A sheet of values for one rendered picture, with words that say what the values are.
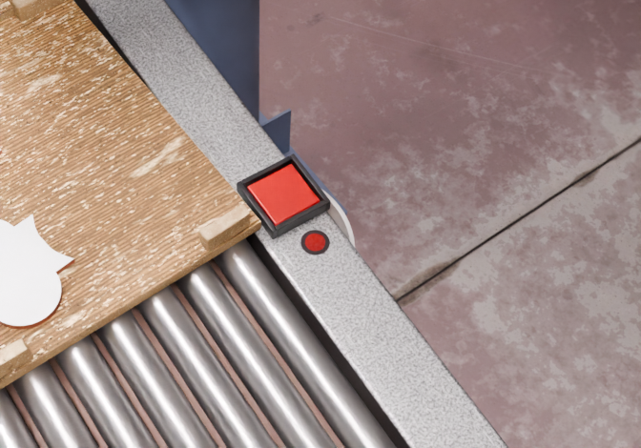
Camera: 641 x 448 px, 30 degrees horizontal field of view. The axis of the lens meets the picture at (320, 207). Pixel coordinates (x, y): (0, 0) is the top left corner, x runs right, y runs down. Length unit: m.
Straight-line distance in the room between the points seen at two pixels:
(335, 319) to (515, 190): 1.27
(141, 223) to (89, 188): 0.07
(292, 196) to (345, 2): 1.46
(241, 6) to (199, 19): 0.07
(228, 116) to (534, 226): 1.16
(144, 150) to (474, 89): 1.38
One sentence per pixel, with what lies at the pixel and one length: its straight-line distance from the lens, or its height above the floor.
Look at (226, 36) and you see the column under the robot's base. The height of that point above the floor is 0.58.
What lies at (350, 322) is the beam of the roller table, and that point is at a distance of 1.27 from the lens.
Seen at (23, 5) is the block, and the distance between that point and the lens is 1.47.
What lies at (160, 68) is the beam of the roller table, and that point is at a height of 0.91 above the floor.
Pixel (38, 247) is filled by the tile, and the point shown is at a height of 0.94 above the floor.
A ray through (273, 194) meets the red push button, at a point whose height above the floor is 0.93.
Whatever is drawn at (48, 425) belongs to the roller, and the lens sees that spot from 1.23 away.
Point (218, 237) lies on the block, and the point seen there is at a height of 0.95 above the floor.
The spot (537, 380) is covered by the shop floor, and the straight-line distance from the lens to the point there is 2.30.
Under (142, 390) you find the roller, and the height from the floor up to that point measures 0.91.
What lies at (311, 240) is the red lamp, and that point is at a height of 0.92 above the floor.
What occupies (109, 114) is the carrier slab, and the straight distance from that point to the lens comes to 1.39.
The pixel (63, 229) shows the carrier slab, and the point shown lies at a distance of 1.31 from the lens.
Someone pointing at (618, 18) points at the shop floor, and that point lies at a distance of 2.84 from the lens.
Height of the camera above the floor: 2.04
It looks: 58 degrees down
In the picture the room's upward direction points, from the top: 5 degrees clockwise
